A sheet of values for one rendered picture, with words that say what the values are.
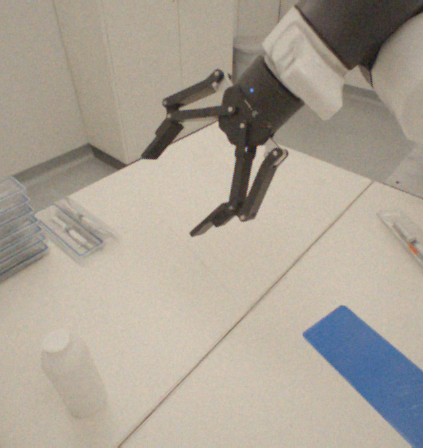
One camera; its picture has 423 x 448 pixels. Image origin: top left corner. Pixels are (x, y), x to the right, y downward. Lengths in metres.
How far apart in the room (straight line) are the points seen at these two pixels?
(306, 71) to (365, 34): 0.08
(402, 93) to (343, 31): 0.08
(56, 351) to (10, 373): 0.19
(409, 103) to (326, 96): 0.07
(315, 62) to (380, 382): 0.42
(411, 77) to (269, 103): 0.13
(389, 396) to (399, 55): 0.42
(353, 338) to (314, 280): 0.12
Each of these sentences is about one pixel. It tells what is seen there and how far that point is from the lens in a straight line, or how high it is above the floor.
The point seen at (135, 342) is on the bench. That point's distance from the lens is 0.57.
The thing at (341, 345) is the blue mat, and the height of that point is 0.75.
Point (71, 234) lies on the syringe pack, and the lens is 0.73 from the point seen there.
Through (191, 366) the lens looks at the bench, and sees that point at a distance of 0.54.
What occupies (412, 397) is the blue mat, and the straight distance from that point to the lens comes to 0.59.
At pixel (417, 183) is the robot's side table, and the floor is 0.75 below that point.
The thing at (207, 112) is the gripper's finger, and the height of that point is 1.05.
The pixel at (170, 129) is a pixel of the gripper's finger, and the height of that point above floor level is 1.01.
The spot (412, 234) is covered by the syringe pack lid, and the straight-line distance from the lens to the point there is 0.78.
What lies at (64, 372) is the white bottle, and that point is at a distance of 0.43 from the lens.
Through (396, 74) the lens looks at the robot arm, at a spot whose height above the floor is 1.12.
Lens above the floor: 1.23
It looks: 41 degrees down
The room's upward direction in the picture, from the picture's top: straight up
